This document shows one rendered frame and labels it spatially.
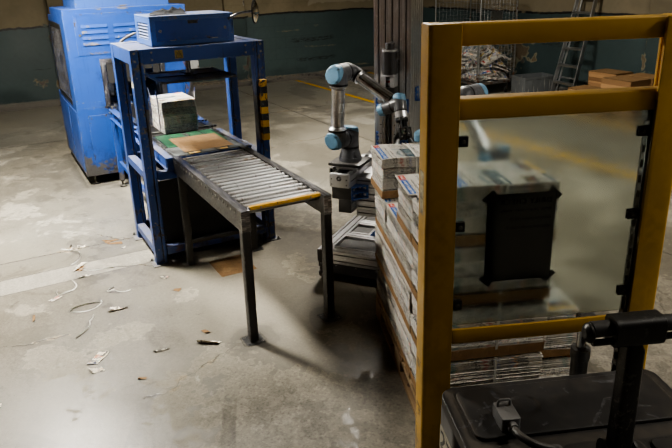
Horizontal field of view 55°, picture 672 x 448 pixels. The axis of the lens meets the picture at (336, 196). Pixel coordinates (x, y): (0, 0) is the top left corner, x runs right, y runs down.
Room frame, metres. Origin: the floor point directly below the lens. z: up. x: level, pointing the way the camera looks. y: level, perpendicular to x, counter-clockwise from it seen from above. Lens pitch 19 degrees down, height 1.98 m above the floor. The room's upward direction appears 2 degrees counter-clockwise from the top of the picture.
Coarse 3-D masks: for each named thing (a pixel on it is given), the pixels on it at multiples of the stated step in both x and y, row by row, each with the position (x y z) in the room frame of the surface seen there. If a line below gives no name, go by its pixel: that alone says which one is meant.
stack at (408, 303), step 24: (384, 216) 3.21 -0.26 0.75; (384, 240) 3.23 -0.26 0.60; (408, 240) 2.70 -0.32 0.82; (384, 264) 3.24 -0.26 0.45; (408, 264) 2.70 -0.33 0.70; (384, 288) 3.25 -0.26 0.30; (408, 288) 2.66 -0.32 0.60; (408, 312) 2.68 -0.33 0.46; (408, 336) 2.68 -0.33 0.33; (408, 360) 2.68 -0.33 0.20; (408, 384) 2.73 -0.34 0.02
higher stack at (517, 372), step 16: (512, 320) 2.08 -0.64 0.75; (528, 320) 2.09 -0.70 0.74; (544, 320) 2.10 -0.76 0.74; (464, 368) 2.06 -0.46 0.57; (480, 368) 2.07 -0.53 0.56; (496, 368) 2.07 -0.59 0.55; (512, 368) 2.08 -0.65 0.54; (528, 368) 2.09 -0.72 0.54; (464, 384) 2.06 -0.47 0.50; (480, 384) 2.07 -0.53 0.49
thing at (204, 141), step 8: (192, 136) 4.97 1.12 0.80; (200, 136) 4.96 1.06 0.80; (208, 136) 4.95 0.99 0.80; (216, 136) 4.94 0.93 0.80; (176, 144) 4.72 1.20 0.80; (184, 144) 4.71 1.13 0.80; (192, 144) 4.71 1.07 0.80; (200, 144) 4.70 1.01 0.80; (208, 144) 4.69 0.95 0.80; (216, 144) 4.69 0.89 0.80; (224, 144) 4.68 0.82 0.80; (232, 144) 4.67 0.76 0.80
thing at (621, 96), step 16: (464, 96) 1.76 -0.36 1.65; (480, 96) 1.76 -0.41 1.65; (496, 96) 1.75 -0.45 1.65; (512, 96) 1.74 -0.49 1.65; (528, 96) 1.75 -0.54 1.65; (544, 96) 1.75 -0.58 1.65; (560, 96) 1.75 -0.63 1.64; (576, 96) 1.76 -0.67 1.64; (592, 96) 1.77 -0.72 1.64; (608, 96) 1.77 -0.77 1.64; (624, 96) 1.78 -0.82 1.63; (640, 96) 1.78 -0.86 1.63; (464, 112) 1.72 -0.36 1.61; (480, 112) 1.73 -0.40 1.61; (496, 112) 1.73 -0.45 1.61; (512, 112) 1.74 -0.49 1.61; (528, 112) 1.74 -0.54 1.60; (544, 112) 1.75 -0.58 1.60; (560, 112) 1.75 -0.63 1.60; (576, 112) 1.76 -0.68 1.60; (592, 112) 1.77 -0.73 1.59
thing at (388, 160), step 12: (384, 144) 3.52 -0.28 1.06; (396, 144) 3.53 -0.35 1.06; (372, 156) 3.48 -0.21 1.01; (384, 156) 3.29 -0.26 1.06; (396, 156) 3.27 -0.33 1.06; (408, 156) 3.27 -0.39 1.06; (372, 168) 3.51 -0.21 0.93; (384, 168) 3.24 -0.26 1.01; (396, 168) 3.25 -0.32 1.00; (408, 168) 3.26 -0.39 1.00; (384, 180) 3.25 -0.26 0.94; (396, 180) 3.26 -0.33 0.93
